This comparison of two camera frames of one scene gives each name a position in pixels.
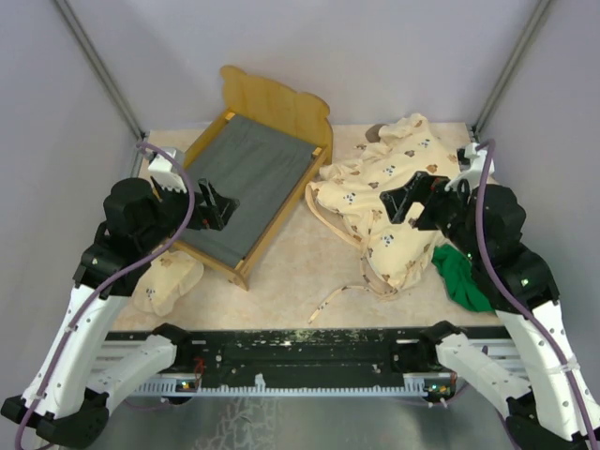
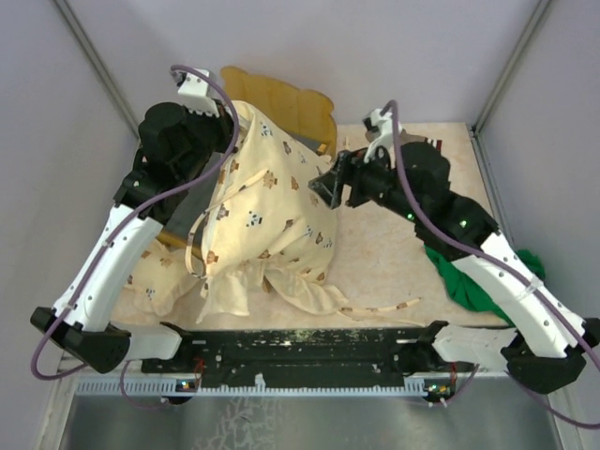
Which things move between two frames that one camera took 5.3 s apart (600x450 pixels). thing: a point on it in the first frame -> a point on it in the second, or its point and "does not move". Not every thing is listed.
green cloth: (456, 271) does not move
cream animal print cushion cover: (347, 201) -> (265, 230)
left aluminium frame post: (119, 97) does not move
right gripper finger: (397, 202) -> (329, 187)
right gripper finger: (418, 187) -> (345, 164)
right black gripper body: (448, 209) -> (374, 182)
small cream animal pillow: (165, 280) does not move
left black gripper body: (172, 211) -> (210, 134)
